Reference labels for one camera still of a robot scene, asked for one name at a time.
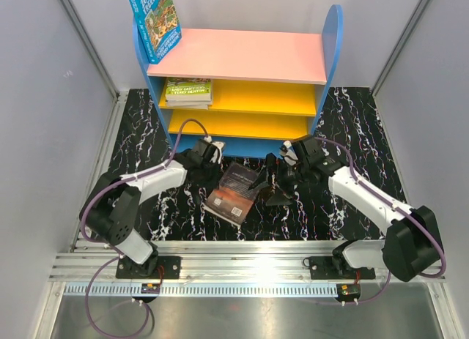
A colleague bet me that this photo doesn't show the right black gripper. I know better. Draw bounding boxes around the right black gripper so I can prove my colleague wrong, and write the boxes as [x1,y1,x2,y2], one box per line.
[248,153,309,206]

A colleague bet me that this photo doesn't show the dark tale two cities book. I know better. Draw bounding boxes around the dark tale two cities book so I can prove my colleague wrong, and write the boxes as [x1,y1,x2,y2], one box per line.
[202,162,259,228]

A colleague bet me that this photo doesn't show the green storey treehouse book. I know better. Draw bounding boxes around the green storey treehouse book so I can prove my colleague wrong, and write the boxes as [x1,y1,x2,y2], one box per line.
[165,78,213,101]

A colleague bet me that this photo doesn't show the light blue treehouse book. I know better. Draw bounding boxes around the light blue treehouse book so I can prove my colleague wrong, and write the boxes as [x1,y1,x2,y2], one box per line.
[129,0,182,64]

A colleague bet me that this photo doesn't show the blue back cover book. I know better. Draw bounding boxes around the blue back cover book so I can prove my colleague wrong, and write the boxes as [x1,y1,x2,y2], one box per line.
[165,100,213,110]

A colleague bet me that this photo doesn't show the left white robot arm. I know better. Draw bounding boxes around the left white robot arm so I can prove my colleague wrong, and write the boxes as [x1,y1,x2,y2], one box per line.
[79,137,225,278]

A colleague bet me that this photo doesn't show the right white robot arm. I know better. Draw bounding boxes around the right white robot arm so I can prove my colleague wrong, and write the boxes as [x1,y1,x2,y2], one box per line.
[250,135,447,282]

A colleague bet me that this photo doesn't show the blue pink yellow bookshelf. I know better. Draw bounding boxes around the blue pink yellow bookshelf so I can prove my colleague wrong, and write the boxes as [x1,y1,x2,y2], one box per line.
[133,4,344,158]

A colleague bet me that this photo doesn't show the black marble pattern mat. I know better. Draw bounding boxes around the black marble pattern mat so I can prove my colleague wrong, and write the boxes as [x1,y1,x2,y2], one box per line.
[104,87,405,242]

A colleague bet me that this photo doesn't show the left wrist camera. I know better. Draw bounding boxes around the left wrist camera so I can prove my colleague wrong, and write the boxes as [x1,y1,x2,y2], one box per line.
[204,136,226,164]

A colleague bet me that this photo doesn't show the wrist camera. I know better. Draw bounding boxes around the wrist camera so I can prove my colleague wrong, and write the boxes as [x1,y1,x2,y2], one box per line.
[279,141,299,166]
[204,136,226,164]

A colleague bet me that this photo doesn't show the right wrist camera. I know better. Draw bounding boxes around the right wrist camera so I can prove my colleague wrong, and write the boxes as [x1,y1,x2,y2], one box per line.
[279,141,299,166]

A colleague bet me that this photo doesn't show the slotted grey cable duct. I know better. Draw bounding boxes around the slotted grey cable duct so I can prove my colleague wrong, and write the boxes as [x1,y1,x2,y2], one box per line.
[64,282,338,298]

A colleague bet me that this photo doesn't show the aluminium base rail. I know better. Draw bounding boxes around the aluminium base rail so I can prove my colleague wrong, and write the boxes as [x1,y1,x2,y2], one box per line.
[49,239,341,284]

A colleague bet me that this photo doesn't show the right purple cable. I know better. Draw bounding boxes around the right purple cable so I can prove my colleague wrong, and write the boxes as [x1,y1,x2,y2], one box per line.
[313,136,448,307]

